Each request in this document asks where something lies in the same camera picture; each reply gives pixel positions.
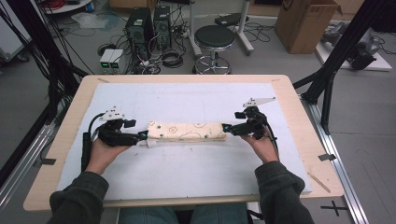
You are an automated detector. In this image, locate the right hand-held gripper cable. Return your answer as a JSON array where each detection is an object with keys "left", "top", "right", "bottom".
[{"left": 264, "top": 121, "right": 280, "bottom": 153}]

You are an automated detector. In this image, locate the white power supply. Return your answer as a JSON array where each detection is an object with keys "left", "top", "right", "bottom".
[
  {"left": 99, "top": 49, "right": 115, "bottom": 71},
  {"left": 108, "top": 49, "right": 126, "bottom": 75}
]

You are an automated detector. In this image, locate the wooden stick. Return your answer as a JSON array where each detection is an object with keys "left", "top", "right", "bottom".
[{"left": 307, "top": 172, "right": 332, "bottom": 194}]

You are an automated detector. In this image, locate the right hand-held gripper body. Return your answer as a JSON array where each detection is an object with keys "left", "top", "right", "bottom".
[{"left": 232, "top": 96, "right": 276, "bottom": 140}]

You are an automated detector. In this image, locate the person's left leg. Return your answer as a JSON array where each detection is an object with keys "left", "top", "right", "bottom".
[{"left": 119, "top": 206, "right": 180, "bottom": 224}]

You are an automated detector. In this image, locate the person's left hand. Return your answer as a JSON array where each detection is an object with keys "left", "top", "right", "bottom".
[{"left": 85, "top": 138, "right": 132, "bottom": 175}]

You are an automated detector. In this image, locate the black flat case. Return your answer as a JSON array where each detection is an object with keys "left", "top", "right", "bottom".
[{"left": 214, "top": 12, "right": 250, "bottom": 28}]

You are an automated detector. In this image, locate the cardboard box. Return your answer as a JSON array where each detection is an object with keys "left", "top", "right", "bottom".
[{"left": 274, "top": 0, "right": 344, "bottom": 54}]

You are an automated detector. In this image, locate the white foam mat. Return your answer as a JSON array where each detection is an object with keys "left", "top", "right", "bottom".
[{"left": 55, "top": 82, "right": 312, "bottom": 202}]

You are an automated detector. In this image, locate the black computer tower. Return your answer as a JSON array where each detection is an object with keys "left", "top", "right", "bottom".
[
  {"left": 153, "top": 5, "right": 173, "bottom": 49},
  {"left": 125, "top": 7, "right": 154, "bottom": 60}
]

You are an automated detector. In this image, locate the black round stool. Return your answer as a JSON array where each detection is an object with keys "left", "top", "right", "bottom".
[{"left": 191, "top": 24, "right": 236, "bottom": 75}]

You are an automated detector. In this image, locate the white panel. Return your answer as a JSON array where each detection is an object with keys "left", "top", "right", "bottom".
[{"left": 0, "top": 15, "right": 33, "bottom": 62}]

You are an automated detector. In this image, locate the wooden table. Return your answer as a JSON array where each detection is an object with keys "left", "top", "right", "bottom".
[{"left": 22, "top": 74, "right": 345, "bottom": 213}]

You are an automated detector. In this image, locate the person's leg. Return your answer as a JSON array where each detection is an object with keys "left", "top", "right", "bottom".
[
  {"left": 119, "top": 206, "right": 180, "bottom": 224},
  {"left": 190, "top": 203, "right": 249, "bottom": 224}
]

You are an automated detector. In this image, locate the round white table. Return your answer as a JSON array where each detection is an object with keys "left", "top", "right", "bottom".
[{"left": 40, "top": 0, "right": 94, "bottom": 15}]

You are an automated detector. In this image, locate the white metal stand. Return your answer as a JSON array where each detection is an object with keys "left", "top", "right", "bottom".
[{"left": 188, "top": 0, "right": 255, "bottom": 57}]

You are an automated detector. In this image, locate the black metal frame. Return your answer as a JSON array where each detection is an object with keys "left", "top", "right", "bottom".
[
  {"left": 292, "top": 0, "right": 396, "bottom": 135},
  {"left": 0, "top": 0, "right": 90, "bottom": 188}
]

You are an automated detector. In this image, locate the person's right hand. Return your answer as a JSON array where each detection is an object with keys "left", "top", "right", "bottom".
[{"left": 241, "top": 133, "right": 279, "bottom": 164}]

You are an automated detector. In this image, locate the aluminium rail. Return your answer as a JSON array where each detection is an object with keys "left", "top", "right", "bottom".
[
  {"left": 300, "top": 94, "right": 370, "bottom": 224},
  {"left": 0, "top": 124, "right": 56, "bottom": 213}
]

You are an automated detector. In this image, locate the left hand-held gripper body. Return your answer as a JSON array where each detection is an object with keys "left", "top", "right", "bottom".
[{"left": 97, "top": 105, "right": 139, "bottom": 147}]

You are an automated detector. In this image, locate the clear plastic sheet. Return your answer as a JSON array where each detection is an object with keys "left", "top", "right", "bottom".
[{"left": 71, "top": 12, "right": 120, "bottom": 31}]

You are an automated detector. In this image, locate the left hand-held gripper cable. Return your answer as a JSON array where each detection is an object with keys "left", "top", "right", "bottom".
[{"left": 81, "top": 112, "right": 106, "bottom": 173}]

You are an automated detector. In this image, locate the cream cloth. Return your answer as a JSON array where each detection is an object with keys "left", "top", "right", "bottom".
[{"left": 138, "top": 120, "right": 228, "bottom": 149}]

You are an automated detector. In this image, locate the person's right leg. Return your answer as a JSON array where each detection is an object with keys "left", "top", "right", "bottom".
[{"left": 190, "top": 203, "right": 249, "bottom": 224}]

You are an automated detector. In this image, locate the grey robot device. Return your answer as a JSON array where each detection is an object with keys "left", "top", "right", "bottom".
[{"left": 321, "top": 21, "right": 385, "bottom": 71}]

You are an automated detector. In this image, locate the coil of black cables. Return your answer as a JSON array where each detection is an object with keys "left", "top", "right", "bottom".
[{"left": 161, "top": 48, "right": 185, "bottom": 69}]

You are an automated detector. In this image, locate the white base board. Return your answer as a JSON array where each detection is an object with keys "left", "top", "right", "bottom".
[{"left": 316, "top": 40, "right": 393, "bottom": 72}]

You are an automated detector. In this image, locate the hand-held gripper cable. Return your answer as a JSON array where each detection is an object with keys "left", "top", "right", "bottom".
[
  {"left": 81, "top": 112, "right": 106, "bottom": 173},
  {"left": 264, "top": 121, "right": 280, "bottom": 153}
]

